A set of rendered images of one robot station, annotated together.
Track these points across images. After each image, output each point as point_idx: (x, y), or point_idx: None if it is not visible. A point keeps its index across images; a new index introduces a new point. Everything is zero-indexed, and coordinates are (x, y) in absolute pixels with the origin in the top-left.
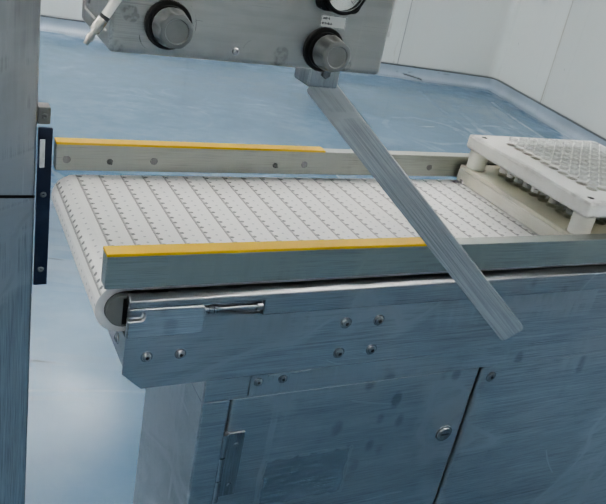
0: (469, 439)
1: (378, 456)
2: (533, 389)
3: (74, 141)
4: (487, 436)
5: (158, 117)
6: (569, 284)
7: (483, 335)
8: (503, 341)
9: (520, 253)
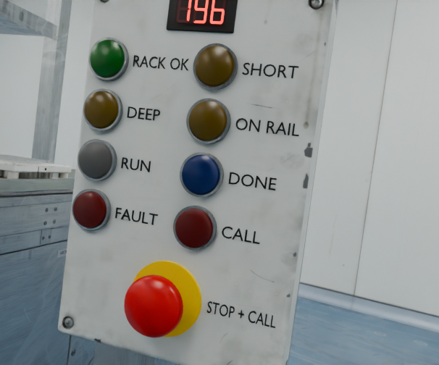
0: None
1: None
2: (9, 271)
3: None
4: None
5: None
6: (14, 202)
7: None
8: None
9: None
